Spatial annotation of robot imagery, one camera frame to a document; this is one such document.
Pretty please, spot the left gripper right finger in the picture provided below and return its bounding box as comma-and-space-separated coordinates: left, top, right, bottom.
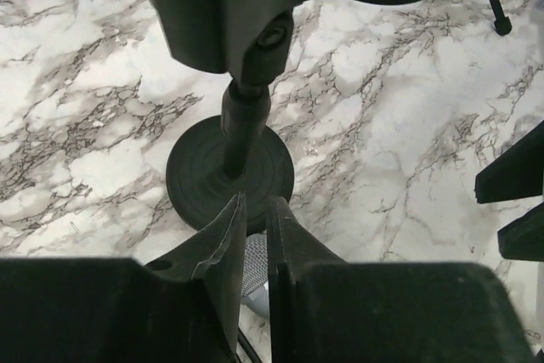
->
267, 197, 535, 362

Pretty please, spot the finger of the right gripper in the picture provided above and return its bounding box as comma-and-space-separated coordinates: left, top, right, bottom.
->
497, 205, 544, 262
475, 122, 543, 204

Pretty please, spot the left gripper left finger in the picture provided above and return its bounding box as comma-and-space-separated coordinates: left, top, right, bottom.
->
1, 194, 247, 362

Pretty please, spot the white microphone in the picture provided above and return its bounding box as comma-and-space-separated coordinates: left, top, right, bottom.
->
241, 233, 269, 320

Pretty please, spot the clip round-base stand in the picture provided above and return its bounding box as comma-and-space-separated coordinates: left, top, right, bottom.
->
150, 0, 421, 234

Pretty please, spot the black coiled cable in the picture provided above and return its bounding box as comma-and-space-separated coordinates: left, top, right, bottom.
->
235, 331, 263, 363

